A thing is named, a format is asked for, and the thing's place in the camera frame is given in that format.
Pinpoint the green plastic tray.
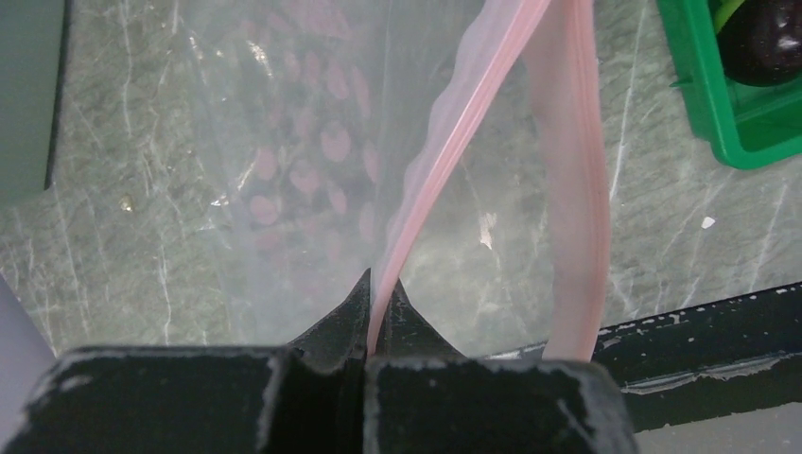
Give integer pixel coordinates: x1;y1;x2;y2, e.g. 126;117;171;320
656;1;801;170

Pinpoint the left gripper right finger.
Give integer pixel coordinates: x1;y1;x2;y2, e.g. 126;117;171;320
375;281;464;359

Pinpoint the dark purple plum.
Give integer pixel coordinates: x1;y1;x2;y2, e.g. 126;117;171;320
713;0;801;87

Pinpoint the clear zip top bag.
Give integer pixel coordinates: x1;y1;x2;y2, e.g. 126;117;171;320
178;1;611;360

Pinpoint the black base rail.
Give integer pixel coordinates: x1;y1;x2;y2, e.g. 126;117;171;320
472;284;801;451

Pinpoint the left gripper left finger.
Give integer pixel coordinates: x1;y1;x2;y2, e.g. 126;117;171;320
288;269;371;371

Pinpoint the clear plastic storage box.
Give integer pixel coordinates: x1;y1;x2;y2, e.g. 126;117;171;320
1;0;71;207

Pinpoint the dark red grape bunch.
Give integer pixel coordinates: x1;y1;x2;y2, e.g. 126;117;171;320
243;1;380;298

